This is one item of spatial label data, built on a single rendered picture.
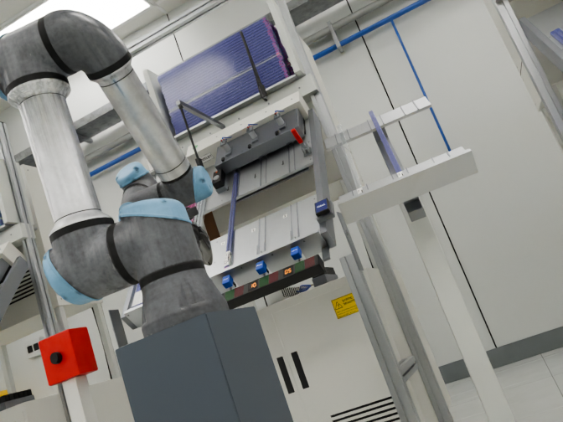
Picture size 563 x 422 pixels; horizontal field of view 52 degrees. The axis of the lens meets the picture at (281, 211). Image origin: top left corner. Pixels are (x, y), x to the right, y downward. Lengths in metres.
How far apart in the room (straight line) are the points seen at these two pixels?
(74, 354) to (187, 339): 1.24
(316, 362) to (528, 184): 1.97
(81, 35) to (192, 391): 0.66
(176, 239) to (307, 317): 0.99
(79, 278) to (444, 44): 3.02
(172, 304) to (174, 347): 0.07
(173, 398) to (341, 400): 1.04
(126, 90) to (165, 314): 0.47
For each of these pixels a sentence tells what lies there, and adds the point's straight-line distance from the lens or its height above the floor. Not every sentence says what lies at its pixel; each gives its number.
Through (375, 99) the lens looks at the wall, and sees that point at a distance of 3.71.
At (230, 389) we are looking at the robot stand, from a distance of 0.90.
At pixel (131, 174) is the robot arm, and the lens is 1.41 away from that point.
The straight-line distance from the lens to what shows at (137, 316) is 1.85.
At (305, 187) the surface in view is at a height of 1.03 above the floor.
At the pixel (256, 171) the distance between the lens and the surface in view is 2.03.
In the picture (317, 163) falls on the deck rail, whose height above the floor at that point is 0.97.
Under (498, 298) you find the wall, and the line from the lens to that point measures 3.48.
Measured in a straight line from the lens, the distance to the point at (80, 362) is 2.15.
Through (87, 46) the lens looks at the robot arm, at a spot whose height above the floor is 1.09.
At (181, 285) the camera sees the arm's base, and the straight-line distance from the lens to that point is 0.98.
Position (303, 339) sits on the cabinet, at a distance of 1.93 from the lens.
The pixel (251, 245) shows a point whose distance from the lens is 1.72.
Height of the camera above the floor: 0.45
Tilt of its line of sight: 13 degrees up
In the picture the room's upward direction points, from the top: 20 degrees counter-clockwise
